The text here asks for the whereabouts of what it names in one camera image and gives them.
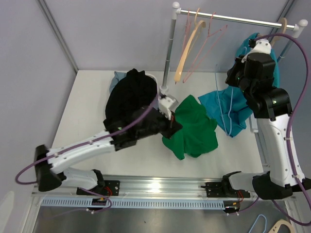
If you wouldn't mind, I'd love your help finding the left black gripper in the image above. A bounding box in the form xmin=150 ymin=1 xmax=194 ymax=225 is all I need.
xmin=136 ymin=107 xmax=182 ymax=139

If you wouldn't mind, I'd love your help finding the green t shirt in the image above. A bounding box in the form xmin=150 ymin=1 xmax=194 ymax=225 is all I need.
xmin=162 ymin=95 xmax=218 ymax=160

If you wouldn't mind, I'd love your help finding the teal t shirt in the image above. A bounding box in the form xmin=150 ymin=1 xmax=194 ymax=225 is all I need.
xmin=198 ymin=33 xmax=280 ymax=137

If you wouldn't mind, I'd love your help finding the black t shirt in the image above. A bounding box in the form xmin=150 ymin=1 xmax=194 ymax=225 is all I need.
xmin=104 ymin=68 xmax=157 ymax=129

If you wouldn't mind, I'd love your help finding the beige wooden hanger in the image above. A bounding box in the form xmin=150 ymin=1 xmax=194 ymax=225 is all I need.
xmin=174 ymin=8 xmax=206 ymax=84
xmin=270 ymin=17 xmax=288 ymax=47

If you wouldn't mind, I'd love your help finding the light blue wire hanger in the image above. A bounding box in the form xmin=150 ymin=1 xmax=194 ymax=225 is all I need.
xmin=214 ymin=64 xmax=234 ymax=137

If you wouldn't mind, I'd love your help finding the pink wire hanger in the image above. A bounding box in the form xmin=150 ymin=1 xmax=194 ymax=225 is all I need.
xmin=180 ymin=10 xmax=192 ymax=58
xmin=182 ymin=12 xmax=228 ymax=83

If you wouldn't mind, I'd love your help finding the grey blue t shirt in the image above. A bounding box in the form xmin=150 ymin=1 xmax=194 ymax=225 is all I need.
xmin=109 ymin=71 xmax=126 ymax=93

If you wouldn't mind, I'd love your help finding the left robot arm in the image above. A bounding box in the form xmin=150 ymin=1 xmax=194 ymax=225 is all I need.
xmin=35 ymin=108 xmax=183 ymax=195

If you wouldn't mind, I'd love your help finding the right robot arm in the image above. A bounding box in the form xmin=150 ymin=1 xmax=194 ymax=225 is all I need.
xmin=221 ymin=52 xmax=311 ymax=200

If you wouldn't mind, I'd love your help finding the blue hanger on floor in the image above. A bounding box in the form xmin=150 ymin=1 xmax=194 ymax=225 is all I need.
xmin=248 ymin=214 xmax=267 ymax=233

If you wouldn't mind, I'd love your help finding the wooden hanger on floor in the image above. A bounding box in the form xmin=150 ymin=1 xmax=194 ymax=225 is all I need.
xmin=268 ymin=219 xmax=295 ymax=233

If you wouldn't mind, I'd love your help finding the white plastic basket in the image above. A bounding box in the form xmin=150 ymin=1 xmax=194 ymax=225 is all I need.
xmin=145 ymin=73 xmax=160 ymax=100

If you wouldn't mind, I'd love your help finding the metal clothes rack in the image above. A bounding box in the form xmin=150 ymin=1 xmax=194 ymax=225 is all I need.
xmin=159 ymin=0 xmax=311 ymax=94

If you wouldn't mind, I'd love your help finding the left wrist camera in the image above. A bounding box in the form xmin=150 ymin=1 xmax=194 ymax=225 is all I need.
xmin=158 ymin=94 xmax=178 ymax=120

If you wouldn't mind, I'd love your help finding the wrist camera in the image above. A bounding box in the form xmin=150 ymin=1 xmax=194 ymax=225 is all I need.
xmin=158 ymin=94 xmax=178 ymax=120
xmin=242 ymin=39 xmax=271 ymax=63

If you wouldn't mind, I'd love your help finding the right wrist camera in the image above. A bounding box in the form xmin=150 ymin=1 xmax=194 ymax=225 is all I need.
xmin=242 ymin=39 xmax=271 ymax=63

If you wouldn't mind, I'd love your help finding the aluminium mounting rail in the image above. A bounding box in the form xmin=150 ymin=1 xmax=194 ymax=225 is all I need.
xmin=31 ymin=155 xmax=297 ymax=203

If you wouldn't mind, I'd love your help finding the white slotted cable duct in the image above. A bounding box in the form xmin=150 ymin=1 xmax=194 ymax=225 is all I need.
xmin=41 ymin=197 xmax=225 ymax=210

